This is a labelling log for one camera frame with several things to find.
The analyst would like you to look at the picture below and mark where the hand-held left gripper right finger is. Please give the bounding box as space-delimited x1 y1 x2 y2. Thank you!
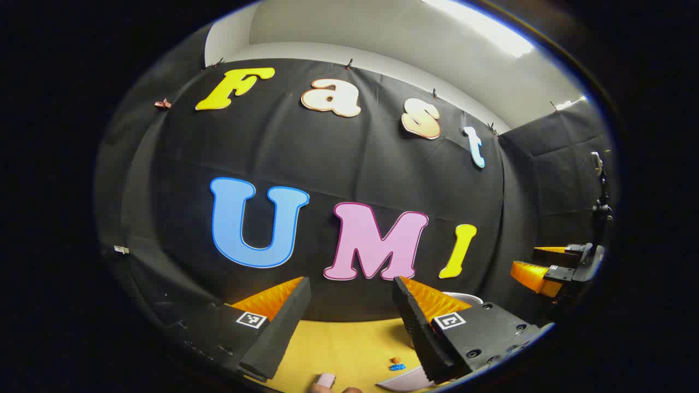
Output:
392 276 555 384

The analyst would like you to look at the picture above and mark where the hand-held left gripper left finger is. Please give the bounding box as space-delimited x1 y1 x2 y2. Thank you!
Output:
158 276 312 383

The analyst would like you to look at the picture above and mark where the pink dustpan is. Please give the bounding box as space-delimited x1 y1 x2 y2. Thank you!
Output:
376 365 437 392

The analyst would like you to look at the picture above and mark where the white ribbed garbage bin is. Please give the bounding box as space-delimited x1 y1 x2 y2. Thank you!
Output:
442 292 484 306

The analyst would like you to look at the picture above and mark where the yellow wooden desktop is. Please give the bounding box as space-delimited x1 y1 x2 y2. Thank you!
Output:
243 318 454 393

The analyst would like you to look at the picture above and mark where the black phone stand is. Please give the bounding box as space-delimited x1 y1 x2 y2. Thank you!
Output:
591 152 615 252

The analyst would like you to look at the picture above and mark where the black backdrop cloth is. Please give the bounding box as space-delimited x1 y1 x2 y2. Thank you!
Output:
96 57 618 323

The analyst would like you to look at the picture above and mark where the ceiling light panel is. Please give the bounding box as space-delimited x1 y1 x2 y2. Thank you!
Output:
423 0 535 58

